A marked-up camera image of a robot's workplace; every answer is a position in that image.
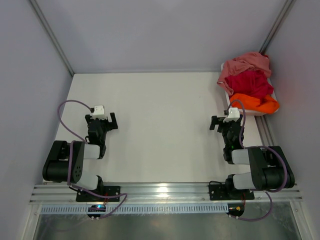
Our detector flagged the left black controller board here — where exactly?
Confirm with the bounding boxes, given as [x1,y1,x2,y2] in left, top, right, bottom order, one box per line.
[87,204,106,219]

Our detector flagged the orange t shirt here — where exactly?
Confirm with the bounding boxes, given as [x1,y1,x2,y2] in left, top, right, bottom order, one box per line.
[230,93,280,114]

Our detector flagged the black controller board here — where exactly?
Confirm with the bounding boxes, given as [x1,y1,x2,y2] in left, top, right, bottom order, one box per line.
[226,203,245,218]
[87,204,106,219]

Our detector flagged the corner aluminium post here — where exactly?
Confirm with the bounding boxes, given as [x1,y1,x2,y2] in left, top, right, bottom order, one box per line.
[28,0,75,77]
[259,0,296,55]

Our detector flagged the slotted grey cable duct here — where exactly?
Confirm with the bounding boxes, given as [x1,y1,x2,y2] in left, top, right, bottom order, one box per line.
[39,202,228,215]

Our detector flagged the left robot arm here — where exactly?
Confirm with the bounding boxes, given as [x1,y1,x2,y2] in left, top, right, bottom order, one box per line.
[42,112,118,202]

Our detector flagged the right side aluminium rail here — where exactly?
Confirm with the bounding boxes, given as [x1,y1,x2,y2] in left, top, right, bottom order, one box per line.
[254,115,277,146]

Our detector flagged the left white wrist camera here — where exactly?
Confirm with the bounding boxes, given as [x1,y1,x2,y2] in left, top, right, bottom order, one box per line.
[90,105,107,120]

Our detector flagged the right corner aluminium post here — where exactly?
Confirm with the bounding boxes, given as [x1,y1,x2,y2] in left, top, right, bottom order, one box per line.
[259,0,296,55]

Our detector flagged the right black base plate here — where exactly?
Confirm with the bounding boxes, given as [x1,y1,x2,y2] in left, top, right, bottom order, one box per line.
[208,181,255,201]

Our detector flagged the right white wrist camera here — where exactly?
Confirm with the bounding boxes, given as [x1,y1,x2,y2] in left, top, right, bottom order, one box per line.
[223,107,241,123]

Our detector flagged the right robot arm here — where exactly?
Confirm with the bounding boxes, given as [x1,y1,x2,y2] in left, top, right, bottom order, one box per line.
[208,115,295,200]

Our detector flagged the aluminium front rail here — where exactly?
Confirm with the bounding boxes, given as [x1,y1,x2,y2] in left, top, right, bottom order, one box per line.
[28,182,303,205]

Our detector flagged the salmon pink t shirt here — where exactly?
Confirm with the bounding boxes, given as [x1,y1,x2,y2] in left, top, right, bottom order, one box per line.
[216,51,272,96]

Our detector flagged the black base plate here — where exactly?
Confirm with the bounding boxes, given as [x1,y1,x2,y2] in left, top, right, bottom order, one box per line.
[75,185,121,203]
[208,181,255,201]

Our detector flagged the right black controller board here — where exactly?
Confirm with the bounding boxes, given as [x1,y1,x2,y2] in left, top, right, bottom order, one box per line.
[226,203,245,218]

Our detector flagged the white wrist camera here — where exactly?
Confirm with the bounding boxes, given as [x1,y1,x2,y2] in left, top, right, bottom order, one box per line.
[223,107,241,123]
[90,105,107,120]

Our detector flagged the aluminium rail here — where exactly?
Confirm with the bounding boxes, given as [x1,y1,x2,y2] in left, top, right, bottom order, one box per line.
[28,182,303,205]
[254,115,277,146]

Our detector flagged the left corner aluminium post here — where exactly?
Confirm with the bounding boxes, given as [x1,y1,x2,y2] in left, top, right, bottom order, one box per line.
[28,0,75,77]

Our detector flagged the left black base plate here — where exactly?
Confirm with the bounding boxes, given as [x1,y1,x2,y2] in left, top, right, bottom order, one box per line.
[75,185,121,203]

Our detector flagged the white plastic bin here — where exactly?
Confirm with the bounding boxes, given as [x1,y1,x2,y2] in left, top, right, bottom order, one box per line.
[220,63,278,117]

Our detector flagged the crimson red t shirt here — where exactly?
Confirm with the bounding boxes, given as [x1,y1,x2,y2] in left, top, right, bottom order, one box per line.
[225,70,274,100]

